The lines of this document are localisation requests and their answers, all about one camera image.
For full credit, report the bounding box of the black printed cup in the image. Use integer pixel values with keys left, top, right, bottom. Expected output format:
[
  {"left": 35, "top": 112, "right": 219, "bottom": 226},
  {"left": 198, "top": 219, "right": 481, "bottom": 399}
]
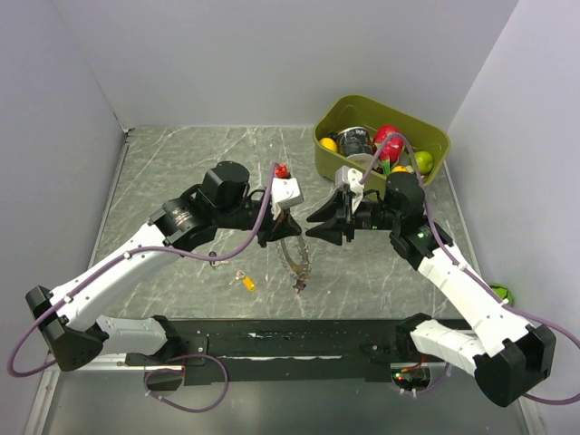
[{"left": 337, "top": 127, "right": 374, "bottom": 168}]

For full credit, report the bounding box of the red dragon fruit toy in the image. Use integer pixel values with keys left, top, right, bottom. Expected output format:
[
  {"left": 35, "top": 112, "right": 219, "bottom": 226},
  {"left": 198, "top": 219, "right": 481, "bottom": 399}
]
[{"left": 373, "top": 124, "right": 405, "bottom": 166}]

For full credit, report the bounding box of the green watermelon ball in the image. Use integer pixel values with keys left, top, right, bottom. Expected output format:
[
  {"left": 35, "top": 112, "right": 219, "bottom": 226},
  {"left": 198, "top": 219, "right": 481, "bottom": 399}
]
[{"left": 488, "top": 283, "right": 515, "bottom": 306}]

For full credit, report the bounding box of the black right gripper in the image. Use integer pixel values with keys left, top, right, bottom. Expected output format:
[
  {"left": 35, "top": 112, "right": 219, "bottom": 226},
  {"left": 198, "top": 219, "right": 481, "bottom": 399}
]
[{"left": 305, "top": 188, "right": 401, "bottom": 246}]

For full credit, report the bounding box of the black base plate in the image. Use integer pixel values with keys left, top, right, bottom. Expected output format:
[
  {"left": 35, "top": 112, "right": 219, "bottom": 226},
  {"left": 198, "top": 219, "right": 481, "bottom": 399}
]
[{"left": 124, "top": 316, "right": 472, "bottom": 386}]

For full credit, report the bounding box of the metal disc keyring with rings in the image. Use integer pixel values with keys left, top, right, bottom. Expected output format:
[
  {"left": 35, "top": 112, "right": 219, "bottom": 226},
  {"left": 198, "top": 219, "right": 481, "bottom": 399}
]
[{"left": 276, "top": 236, "right": 312, "bottom": 295}]

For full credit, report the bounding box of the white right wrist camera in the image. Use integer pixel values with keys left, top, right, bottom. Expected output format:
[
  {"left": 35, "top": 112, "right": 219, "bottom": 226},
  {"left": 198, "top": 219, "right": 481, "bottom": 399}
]
[{"left": 334, "top": 166, "right": 364, "bottom": 212}]

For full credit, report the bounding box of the olive green plastic bin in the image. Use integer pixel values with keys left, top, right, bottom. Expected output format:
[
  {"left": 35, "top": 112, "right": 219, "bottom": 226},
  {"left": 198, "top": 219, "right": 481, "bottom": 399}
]
[{"left": 312, "top": 93, "right": 451, "bottom": 203}]

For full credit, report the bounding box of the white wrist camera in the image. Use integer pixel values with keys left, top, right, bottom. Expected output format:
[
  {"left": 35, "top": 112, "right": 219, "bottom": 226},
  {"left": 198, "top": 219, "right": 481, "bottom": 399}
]
[
  {"left": 334, "top": 166, "right": 364, "bottom": 212},
  {"left": 270, "top": 163, "right": 304, "bottom": 218}
]

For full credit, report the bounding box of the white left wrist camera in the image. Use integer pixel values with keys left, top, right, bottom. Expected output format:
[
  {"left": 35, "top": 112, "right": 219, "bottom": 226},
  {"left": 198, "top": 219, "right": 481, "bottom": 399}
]
[{"left": 270, "top": 163, "right": 304, "bottom": 218}]

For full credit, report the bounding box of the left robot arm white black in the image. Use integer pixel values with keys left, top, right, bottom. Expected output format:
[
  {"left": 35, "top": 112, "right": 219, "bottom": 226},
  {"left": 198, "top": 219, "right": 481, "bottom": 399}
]
[{"left": 25, "top": 161, "right": 304, "bottom": 372}]

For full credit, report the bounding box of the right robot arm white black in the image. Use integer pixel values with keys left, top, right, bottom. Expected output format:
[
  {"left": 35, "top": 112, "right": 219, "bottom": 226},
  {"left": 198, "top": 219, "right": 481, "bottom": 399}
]
[{"left": 306, "top": 166, "right": 556, "bottom": 407}]

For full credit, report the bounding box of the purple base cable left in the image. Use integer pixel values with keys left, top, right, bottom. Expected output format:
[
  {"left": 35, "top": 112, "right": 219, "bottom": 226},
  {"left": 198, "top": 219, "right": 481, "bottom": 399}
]
[{"left": 143, "top": 353, "right": 227, "bottom": 412}]

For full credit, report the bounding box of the yellow lemon toy left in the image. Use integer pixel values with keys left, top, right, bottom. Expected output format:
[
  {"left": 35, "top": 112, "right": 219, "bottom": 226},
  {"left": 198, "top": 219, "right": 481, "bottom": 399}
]
[{"left": 319, "top": 137, "right": 339, "bottom": 153}]

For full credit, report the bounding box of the green pear toy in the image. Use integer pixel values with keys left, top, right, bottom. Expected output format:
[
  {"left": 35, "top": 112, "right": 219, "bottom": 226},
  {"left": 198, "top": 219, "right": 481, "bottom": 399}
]
[{"left": 409, "top": 150, "right": 434, "bottom": 176}]

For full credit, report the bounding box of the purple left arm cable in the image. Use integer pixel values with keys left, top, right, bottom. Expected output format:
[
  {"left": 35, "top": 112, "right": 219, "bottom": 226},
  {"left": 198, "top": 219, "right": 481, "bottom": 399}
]
[{"left": 7, "top": 163, "right": 285, "bottom": 378}]

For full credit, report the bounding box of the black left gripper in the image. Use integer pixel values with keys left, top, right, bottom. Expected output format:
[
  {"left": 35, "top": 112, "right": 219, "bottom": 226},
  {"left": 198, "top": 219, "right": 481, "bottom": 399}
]
[{"left": 216, "top": 195, "right": 302, "bottom": 248}]

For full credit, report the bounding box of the yellow tag key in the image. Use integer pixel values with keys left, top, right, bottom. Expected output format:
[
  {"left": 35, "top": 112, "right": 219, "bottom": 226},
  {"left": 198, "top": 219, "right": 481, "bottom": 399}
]
[{"left": 228, "top": 270, "right": 256, "bottom": 292}]

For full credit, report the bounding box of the aluminium rail frame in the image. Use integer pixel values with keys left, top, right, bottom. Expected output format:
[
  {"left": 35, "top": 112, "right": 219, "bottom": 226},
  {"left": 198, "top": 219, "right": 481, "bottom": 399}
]
[{"left": 43, "top": 330, "right": 525, "bottom": 372}]

